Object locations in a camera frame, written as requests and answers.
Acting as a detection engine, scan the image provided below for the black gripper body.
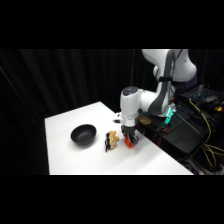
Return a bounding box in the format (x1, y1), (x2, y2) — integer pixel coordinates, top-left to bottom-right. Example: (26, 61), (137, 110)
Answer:
(120, 123), (140, 137)

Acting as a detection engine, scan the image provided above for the red cube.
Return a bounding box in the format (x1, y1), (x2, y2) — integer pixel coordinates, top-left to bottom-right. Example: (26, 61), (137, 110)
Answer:
(124, 136), (138, 150)

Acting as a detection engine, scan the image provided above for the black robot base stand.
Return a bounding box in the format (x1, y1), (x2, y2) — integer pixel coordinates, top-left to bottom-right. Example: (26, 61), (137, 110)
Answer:
(139, 96), (224, 164)

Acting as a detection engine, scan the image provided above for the black bowl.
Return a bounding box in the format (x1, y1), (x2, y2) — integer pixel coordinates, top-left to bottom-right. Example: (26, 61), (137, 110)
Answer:
(69, 123), (98, 148)

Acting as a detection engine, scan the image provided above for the orange and black plush toy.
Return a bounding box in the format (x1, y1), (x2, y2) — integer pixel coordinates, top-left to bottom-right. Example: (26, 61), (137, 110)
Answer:
(104, 130), (121, 153)

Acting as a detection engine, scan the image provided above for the brown block on stand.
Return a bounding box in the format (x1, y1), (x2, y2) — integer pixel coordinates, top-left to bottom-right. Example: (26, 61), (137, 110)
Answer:
(138, 113), (152, 126)

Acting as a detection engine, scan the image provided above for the green indicator light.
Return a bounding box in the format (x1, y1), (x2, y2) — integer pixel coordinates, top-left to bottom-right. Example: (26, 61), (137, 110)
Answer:
(160, 105), (175, 132)

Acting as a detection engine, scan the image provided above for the black curtain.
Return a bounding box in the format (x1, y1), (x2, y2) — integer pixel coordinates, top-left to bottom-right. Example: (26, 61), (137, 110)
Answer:
(0, 49), (224, 176)

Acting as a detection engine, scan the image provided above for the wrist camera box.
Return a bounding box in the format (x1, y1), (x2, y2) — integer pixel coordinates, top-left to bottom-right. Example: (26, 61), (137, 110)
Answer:
(113, 112), (123, 125)

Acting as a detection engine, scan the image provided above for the yellow cable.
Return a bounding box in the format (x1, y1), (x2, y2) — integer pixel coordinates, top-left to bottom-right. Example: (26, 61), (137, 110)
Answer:
(188, 98), (224, 168)

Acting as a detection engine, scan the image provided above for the electronics box with cables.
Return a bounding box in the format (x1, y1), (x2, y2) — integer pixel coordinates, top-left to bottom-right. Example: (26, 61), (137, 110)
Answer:
(181, 83), (224, 107)

